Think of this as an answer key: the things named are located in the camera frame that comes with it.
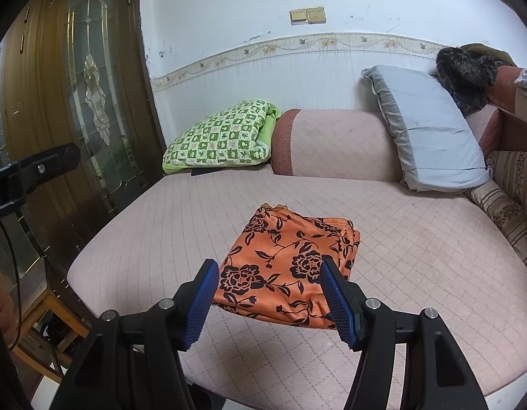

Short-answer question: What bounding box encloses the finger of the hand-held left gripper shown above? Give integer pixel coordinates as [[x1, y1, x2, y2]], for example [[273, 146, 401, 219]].
[[7, 143, 81, 197]]

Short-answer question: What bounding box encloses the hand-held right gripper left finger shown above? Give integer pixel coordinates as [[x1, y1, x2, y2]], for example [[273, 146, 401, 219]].
[[50, 258, 221, 410]]

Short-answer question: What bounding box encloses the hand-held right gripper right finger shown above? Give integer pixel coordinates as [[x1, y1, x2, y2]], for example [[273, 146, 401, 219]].
[[319, 256, 490, 410]]

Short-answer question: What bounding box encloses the orange black floral shirt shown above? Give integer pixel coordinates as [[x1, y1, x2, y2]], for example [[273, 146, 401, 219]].
[[213, 204, 361, 329]]

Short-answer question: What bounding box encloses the pink quilted sofa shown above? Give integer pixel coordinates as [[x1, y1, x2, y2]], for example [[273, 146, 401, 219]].
[[68, 66, 527, 406]]

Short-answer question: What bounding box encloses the wooden door with glass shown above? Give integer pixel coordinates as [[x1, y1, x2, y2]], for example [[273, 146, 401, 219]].
[[0, 0, 166, 265]]

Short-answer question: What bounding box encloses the wooden stool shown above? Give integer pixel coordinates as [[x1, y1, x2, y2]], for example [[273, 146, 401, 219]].
[[11, 290, 90, 385]]

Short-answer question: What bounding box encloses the green checked folded blanket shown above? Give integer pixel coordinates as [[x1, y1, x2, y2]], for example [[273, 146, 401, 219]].
[[162, 99, 282, 174]]

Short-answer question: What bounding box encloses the small striped pillow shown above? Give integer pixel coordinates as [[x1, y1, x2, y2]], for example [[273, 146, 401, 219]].
[[464, 179, 527, 265]]

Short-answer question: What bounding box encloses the grey pillow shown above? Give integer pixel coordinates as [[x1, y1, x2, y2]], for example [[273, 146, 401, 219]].
[[361, 65, 492, 192]]

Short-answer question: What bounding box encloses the black fur hat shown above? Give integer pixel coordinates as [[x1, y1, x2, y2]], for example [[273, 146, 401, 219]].
[[435, 43, 518, 116]]

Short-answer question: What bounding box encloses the white patterned cloth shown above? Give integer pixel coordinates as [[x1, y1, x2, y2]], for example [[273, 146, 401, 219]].
[[513, 66, 527, 103]]

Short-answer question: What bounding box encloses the black cable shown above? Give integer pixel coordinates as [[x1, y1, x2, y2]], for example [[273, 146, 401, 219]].
[[0, 218, 24, 351]]

